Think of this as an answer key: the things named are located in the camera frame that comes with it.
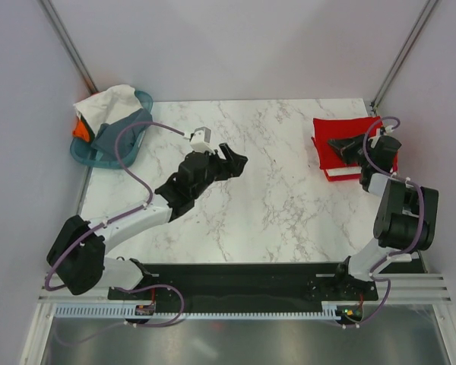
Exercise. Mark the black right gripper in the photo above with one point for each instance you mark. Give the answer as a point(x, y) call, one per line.
point(346, 146)

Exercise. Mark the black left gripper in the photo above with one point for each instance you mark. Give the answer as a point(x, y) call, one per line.
point(233, 166)

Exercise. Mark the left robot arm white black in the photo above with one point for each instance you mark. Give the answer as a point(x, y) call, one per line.
point(79, 255)

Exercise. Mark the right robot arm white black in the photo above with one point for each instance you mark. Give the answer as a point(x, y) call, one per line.
point(405, 220)

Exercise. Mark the folded white t shirt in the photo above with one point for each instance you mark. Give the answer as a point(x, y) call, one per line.
point(342, 173)

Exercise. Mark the grey blue t shirt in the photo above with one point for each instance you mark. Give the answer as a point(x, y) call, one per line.
point(105, 141)

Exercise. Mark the crumpled white t shirt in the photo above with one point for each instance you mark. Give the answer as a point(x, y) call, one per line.
point(109, 106)

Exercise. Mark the teal plastic basket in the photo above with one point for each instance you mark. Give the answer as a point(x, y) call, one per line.
point(85, 154)

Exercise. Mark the orange t shirt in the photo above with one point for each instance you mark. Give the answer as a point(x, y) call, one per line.
point(82, 130)

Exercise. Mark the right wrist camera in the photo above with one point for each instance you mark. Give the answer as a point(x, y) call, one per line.
point(380, 135)

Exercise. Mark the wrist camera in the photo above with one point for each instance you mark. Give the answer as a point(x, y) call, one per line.
point(380, 135)
point(200, 140)

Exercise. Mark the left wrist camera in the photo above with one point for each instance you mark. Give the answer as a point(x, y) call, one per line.
point(200, 140)

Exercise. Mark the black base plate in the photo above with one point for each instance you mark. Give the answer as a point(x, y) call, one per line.
point(248, 287)

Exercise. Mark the right aluminium frame post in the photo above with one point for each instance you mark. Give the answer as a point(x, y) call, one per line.
point(405, 50)

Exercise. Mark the aluminium frame post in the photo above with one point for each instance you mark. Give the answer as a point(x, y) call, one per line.
point(57, 24)
point(405, 50)

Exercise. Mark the white slotted cable duct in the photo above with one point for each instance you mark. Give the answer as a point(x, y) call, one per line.
point(137, 311)

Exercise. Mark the left aluminium frame post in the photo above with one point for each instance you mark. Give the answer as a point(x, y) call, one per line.
point(57, 24)

